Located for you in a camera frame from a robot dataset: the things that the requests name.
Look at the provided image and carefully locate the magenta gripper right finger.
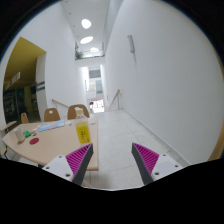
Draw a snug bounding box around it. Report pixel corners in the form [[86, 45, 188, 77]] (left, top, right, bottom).
[[132, 143, 183, 185]]

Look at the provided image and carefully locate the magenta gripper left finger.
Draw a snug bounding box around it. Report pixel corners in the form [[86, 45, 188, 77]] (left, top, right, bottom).
[[43, 143, 93, 185]]

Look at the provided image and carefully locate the clear bottle yellow label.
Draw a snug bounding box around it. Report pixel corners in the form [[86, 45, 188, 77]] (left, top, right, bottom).
[[75, 111, 91, 145]]

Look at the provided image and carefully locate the round wooden table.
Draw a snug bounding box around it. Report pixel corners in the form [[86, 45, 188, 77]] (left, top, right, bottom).
[[1, 115, 100, 172]]

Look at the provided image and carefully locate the light blue packet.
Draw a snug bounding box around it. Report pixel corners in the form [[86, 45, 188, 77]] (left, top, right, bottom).
[[39, 120, 65, 132]]

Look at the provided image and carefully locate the red round coaster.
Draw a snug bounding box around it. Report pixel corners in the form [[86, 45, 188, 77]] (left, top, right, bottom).
[[29, 138, 39, 145]]

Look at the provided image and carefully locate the wooden chair right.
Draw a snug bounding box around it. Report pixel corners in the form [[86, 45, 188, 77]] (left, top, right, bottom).
[[67, 104, 90, 120]]

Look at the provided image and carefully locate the wooden chair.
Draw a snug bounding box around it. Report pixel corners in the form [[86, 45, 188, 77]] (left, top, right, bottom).
[[67, 104, 90, 120], [21, 112, 29, 124], [44, 108, 60, 122]]

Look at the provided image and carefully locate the wooden chair middle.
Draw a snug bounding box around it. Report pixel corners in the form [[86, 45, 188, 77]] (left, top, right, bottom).
[[44, 108, 60, 122]]

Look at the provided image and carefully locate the green small object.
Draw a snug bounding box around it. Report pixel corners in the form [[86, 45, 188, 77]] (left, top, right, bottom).
[[23, 131, 31, 138]]

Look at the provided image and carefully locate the white paper cup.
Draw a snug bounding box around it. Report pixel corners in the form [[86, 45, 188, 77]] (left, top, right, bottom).
[[14, 127, 25, 142]]

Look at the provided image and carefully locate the wooden chair left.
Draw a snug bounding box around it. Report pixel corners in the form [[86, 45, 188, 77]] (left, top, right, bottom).
[[21, 112, 29, 124]]

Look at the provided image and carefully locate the wooden stair handrail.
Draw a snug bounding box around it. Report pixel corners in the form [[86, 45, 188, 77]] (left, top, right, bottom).
[[107, 89, 121, 111]]

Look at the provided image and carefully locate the green balcony plant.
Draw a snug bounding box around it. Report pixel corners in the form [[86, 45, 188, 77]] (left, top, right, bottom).
[[75, 51, 83, 60]]

